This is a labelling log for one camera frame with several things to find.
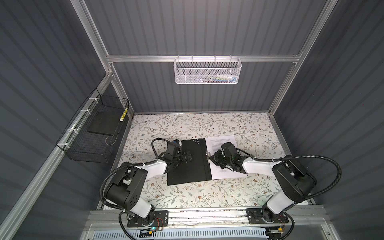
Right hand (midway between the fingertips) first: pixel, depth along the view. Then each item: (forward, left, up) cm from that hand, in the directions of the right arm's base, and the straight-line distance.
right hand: (209, 158), depth 90 cm
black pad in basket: (+9, +56, +24) cm, 61 cm away
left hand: (+2, +14, -2) cm, 14 cm away
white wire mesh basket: (+62, +1, +22) cm, 65 cm away
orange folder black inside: (-3, +7, -9) cm, 12 cm away
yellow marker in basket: (+14, +48, +25) cm, 55 cm away
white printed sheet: (+13, -3, -5) cm, 14 cm away
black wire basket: (0, +59, +24) cm, 64 cm away
